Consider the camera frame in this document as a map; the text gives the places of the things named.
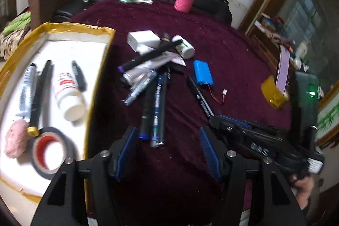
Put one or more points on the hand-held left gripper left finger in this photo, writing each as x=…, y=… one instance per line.
x=127, y=151

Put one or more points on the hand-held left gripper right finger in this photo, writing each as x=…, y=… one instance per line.
x=209, y=151

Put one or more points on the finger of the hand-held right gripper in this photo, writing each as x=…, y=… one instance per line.
x=227, y=130
x=235, y=120

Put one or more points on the black marker pen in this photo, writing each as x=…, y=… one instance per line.
x=197, y=95

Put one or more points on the blue battery pack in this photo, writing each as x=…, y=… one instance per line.
x=202, y=72

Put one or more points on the white tray with yellow tape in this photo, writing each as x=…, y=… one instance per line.
x=66, y=51

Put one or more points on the person's right hand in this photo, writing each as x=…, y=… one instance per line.
x=304, y=187

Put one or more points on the yellow tape piece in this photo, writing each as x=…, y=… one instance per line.
x=272, y=91

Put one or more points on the black marker blue end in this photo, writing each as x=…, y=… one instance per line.
x=145, y=114

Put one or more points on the purple paper strip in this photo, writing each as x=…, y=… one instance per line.
x=283, y=67

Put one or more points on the blue and black pen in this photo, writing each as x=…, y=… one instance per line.
x=157, y=109

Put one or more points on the maroon tablecloth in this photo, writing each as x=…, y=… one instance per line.
x=238, y=51

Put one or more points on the thin black pen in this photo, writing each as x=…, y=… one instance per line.
x=164, y=88

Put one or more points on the black tape roll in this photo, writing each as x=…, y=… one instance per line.
x=53, y=132

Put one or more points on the white cosmetic tube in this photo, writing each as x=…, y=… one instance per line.
x=135, y=75

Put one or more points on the white bottle red label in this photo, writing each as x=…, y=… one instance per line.
x=66, y=93

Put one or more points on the white bottle green label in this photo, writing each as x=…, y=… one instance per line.
x=186, y=50

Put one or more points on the short black marker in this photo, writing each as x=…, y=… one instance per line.
x=79, y=76

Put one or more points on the black marker purple end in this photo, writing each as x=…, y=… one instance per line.
x=148, y=56

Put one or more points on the black pen with gold cap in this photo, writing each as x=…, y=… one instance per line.
x=39, y=93

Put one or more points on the pink fluffy puff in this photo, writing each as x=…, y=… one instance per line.
x=16, y=140

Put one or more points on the white charger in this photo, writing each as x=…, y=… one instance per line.
x=143, y=39

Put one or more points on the wooden cabinet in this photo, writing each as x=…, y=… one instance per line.
x=264, y=3

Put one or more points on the grey marker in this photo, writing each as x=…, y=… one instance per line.
x=26, y=88

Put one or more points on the patterned brown blanket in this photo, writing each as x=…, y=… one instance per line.
x=10, y=40

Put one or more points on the brown armchair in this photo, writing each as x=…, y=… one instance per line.
x=50, y=3

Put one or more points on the green blanket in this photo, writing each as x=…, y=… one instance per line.
x=16, y=23

